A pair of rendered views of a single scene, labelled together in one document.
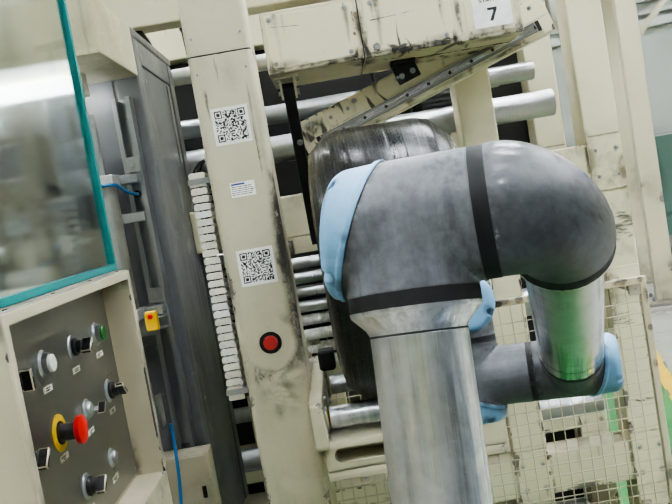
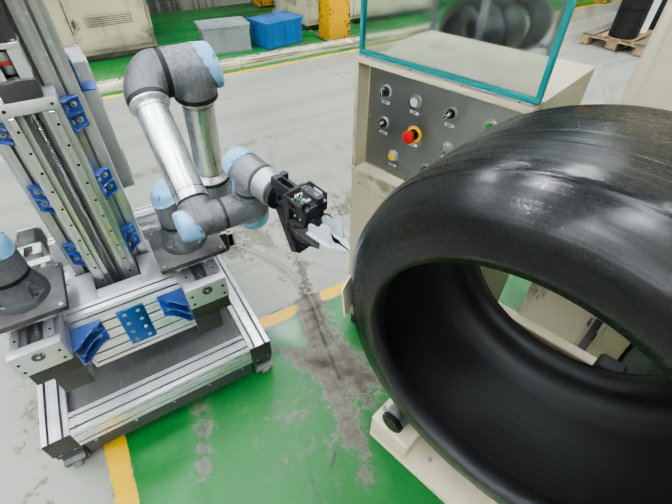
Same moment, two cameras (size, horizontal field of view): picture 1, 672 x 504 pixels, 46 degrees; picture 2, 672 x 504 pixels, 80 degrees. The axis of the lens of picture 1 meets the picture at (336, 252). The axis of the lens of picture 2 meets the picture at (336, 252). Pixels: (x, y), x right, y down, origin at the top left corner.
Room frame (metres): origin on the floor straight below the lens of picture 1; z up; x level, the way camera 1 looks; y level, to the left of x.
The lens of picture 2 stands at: (1.70, -0.58, 1.65)
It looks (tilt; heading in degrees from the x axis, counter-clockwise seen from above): 43 degrees down; 134
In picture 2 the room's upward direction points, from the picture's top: straight up
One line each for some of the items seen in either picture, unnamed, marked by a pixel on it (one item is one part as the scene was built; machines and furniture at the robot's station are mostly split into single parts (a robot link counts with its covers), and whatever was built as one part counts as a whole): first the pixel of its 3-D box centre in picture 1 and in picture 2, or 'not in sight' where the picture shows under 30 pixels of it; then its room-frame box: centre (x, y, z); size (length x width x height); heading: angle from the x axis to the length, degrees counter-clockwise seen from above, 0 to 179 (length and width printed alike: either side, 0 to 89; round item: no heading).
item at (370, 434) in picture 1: (413, 436); (438, 379); (1.55, -0.09, 0.84); 0.36 x 0.09 x 0.06; 90
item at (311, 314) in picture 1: (298, 312); not in sight; (2.07, 0.13, 1.05); 0.20 x 0.15 x 0.30; 90
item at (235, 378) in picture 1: (220, 285); not in sight; (1.64, 0.25, 1.19); 0.05 x 0.04 x 0.48; 0
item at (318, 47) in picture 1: (388, 33); not in sight; (1.98, -0.22, 1.71); 0.61 x 0.25 x 0.15; 90
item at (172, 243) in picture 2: not in sight; (181, 229); (0.58, -0.18, 0.77); 0.15 x 0.15 x 0.10
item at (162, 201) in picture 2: not in sight; (174, 201); (0.58, -0.17, 0.88); 0.13 x 0.12 x 0.14; 76
